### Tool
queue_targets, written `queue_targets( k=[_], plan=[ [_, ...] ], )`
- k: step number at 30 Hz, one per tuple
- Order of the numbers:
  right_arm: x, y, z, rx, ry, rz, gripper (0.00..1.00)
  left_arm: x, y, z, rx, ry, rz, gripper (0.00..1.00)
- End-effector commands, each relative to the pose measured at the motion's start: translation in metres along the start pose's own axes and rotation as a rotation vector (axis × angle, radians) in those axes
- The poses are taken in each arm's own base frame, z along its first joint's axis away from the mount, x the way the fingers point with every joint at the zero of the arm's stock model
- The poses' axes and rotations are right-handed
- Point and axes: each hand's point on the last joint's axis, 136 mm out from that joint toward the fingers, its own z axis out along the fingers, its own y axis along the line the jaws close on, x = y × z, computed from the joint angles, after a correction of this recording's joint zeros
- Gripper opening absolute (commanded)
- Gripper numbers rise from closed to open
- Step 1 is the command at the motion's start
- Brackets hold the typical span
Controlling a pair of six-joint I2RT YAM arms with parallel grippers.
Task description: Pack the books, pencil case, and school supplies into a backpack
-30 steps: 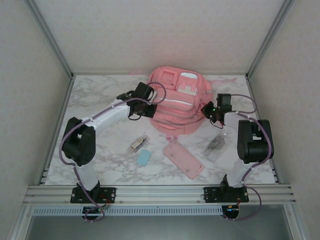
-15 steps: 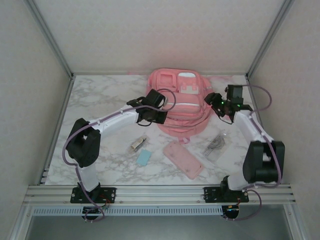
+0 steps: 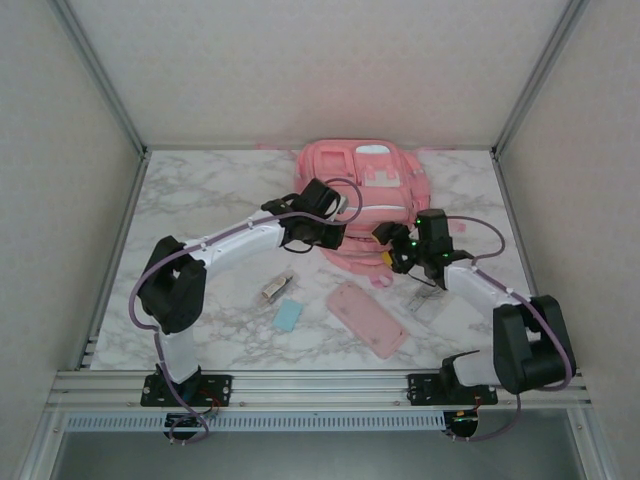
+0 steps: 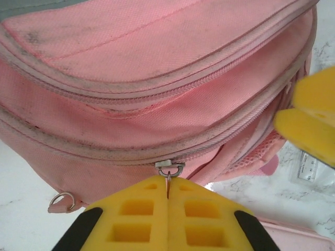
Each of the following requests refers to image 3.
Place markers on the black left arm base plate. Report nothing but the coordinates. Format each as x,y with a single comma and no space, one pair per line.
220,387

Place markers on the aluminium rail beam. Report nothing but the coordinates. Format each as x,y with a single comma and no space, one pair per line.
320,387

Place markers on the aluminium frame post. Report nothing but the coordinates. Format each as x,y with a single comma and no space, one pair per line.
537,75
102,75

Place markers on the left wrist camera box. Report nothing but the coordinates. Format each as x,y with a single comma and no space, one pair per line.
342,205

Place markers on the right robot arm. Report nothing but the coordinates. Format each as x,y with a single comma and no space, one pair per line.
525,345

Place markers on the aluminium side rail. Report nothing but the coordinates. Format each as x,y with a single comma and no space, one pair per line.
130,200
509,200

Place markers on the pink backpack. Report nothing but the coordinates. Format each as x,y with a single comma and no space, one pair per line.
380,192

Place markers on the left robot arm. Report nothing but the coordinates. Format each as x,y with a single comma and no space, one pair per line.
240,245

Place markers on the pink pencil case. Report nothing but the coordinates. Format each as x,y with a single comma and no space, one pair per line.
365,320

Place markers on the light blue eraser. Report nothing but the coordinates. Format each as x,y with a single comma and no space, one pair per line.
288,315

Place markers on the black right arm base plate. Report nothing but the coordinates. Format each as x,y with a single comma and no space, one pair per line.
420,387

